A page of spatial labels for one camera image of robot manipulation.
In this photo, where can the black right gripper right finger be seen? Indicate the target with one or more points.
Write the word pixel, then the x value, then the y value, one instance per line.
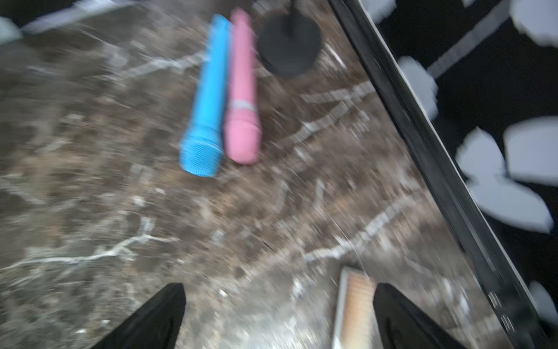
pixel 402 325

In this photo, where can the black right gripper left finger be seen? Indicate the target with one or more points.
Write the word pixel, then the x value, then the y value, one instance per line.
pixel 156 324

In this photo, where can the blue white scrub brush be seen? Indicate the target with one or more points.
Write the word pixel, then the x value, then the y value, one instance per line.
pixel 355 321

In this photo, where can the blue toy microphone lying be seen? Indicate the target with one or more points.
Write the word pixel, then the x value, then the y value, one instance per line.
pixel 202 149

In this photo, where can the pink toy microphone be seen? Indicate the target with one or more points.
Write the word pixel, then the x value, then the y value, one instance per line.
pixel 242 127

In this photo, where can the black microphone stand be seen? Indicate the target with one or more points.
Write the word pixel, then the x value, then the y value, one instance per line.
pixel 289 44

